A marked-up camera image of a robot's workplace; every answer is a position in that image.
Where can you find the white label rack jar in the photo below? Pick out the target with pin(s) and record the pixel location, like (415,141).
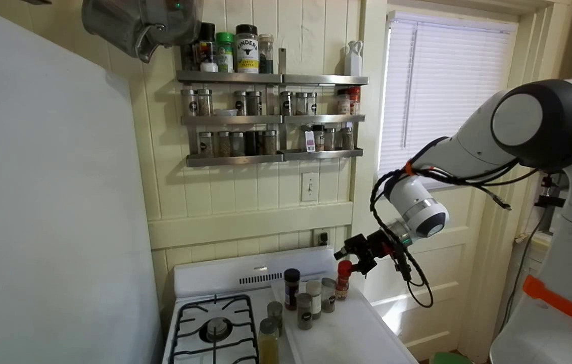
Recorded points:
(310,141)

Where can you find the black camera stand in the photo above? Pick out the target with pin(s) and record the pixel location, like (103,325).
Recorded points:
(551,202)

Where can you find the white door frame trim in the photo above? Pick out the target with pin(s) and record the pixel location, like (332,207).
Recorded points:
(372,103)

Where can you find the black lid spice jar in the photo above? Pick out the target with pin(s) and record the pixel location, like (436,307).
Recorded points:
(291,291)

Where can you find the green lid bottle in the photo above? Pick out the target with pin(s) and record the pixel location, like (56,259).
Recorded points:
(225,53)

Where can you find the steel lid glass jar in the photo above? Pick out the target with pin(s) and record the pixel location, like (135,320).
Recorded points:
(276,316)

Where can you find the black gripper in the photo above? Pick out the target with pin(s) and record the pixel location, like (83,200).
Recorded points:
(383,249)

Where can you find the large black lid seasoning jar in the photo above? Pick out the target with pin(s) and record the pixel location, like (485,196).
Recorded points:
(248,52)

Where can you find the glass rack spice jar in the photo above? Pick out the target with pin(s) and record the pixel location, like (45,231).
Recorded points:
(345,136)
(194,103)
(343,104)
(238,145)
(224,145)
(205,145)
(271,142)
(313,104)
(327,139)
(257,104)
(285,104)
(206,103)
(299,104)
(242,104)

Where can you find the white label spice jar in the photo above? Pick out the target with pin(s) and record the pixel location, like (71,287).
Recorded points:
(314,300)

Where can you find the small labelled spice jar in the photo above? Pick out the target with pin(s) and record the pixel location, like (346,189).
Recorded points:
(303,315)

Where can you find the yellowish oil jar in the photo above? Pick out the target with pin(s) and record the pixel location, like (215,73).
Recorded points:
(269,344)

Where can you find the hanging stainless steel pan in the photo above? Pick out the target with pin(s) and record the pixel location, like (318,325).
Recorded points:
(176,23)

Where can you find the red lid rack jar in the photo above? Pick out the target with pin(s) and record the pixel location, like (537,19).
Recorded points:
(355,101)

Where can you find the black wall outlet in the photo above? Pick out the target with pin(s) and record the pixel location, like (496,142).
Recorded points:
(322,238)

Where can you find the white gas stove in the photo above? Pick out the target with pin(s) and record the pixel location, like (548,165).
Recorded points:
(231,276)

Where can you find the dark rack spice jar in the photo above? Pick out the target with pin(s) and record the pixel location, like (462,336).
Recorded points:
(254,145)

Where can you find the white refrigerator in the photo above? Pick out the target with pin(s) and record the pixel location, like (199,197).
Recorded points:
(50,204)

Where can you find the red lid spice container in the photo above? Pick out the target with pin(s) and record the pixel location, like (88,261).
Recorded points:
(345,284)

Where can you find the black stove burner grate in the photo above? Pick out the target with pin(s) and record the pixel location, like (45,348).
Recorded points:
(185,316)

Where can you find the black sauce bottle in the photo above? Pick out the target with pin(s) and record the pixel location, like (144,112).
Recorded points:
(206,52)

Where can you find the metal wall spice rack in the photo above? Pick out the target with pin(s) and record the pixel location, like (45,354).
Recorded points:
(271,80)

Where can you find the small dark seasoning jar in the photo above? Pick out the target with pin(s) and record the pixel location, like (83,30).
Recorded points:
(267,58)

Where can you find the steel lid pepper jar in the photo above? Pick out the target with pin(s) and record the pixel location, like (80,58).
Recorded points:
(329,296)

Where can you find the green plastic container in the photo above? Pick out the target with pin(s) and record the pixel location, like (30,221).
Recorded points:
(449,359)

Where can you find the white panel door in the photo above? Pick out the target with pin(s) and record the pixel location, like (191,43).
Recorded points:
(460,325)

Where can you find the white shaker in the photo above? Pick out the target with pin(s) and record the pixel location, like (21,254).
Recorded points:
(356,60)

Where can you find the thin metal shaker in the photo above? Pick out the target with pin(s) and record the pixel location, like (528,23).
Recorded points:
(281,61)

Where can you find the white window blind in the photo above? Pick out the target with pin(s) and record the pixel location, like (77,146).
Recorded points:
(434,68)

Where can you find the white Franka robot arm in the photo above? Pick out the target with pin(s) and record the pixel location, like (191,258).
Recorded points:
(568,236)

